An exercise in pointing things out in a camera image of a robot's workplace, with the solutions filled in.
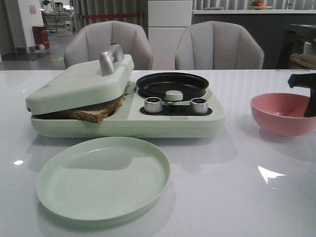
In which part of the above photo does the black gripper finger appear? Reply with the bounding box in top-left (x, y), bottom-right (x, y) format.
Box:
top-left (288, 73), bottom-right (316, 118)

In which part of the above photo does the pink bowl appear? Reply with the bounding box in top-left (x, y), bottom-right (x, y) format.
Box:
top-left (250, 93), bottom-right (316, 136)

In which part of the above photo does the bread slice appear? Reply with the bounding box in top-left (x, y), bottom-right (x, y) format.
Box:
top-left (37, 98), bottom-right (123, 123)
top-left (119, 89), bottom-right (129, 106)

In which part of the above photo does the breakfast maker hinged lid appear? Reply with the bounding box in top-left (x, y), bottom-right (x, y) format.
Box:
top-left (25, 54), bottom-right (134, 115)

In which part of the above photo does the mint green breakfast maker base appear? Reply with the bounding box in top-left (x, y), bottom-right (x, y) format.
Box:
top-left (31, 81), bottom-right (225, 138)

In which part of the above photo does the beige cushion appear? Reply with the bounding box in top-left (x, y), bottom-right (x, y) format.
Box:
top-left (289, 53), bottom-right (316, 70)

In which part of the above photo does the dark appliance at right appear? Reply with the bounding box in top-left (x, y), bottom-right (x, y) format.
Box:
top-left (276, 24), bottom-right (316, 69)

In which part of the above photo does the dark grey kitchen counter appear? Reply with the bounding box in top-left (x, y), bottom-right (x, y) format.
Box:
top-left (185, 10), bottom-right (316, 70)

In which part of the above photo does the fruit plate on counter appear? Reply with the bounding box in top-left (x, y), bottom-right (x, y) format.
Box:
top-left (249, 0), bottom-right (273, 10)

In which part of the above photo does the right grey upholstered chair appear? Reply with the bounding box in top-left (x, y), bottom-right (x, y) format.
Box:
top-left (175, 21), bottom-right (264, 70)

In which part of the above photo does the grey upholstered chair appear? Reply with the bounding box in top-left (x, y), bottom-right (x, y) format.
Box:
top-left (175, 21), bottom-right (264, 70)
top-left (63, 20), bottom-right (154, 71)

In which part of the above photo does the right silver control knob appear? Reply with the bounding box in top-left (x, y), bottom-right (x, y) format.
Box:
top-left (189, 98), bottom-right (208, 115)

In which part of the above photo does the silver control knob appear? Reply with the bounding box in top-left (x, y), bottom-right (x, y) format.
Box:
top-left (189, 98), bottom-right (208, 115)
top-left (144, 97), bottom-right (162, 114)

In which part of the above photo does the black round frying pan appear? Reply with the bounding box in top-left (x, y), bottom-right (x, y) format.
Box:
top-left (136, 72), bottom-right (209, 101)

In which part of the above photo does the white refrigerator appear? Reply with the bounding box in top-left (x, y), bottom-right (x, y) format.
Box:
top-left (148, 0), bottom-right (193, 70)

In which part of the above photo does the left silver control knob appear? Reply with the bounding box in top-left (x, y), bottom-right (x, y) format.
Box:
top-left (144, 97), bottom-right (162, 114)

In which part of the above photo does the red barrier tape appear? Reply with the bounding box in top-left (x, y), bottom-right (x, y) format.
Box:
top-left (82, 12), bottom-right (141, 19)

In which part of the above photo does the mint green plate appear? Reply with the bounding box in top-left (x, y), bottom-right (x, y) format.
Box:
top-left (37, 137), bottom-right (170, 224)

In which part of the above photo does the left grey upholstered chair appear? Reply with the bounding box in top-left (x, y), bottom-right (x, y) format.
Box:
top-left (63, 20), bottom-right (154, 71)

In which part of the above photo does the red bin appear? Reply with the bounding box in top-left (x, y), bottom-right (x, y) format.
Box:
top-left (32, 26), bottom-right (50, 49)

